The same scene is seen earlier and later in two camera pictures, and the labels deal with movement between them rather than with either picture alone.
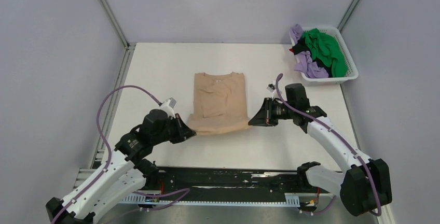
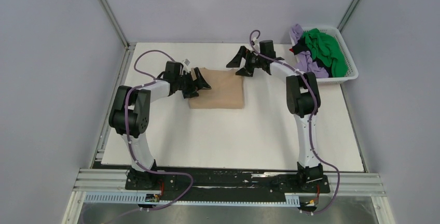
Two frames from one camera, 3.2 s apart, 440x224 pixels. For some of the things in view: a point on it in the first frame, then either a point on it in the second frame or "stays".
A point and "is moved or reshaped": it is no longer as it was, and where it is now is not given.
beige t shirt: x=219 y=103 is moved or reshaped
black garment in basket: x=302 y=45 stays
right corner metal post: x=354 y=2 stays
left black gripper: x=183 y=131 → x=194 y=86
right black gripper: x=264 y=117 → x=236 y=63
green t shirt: x=328 y=50 stays
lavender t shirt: x=305 y=63 stays
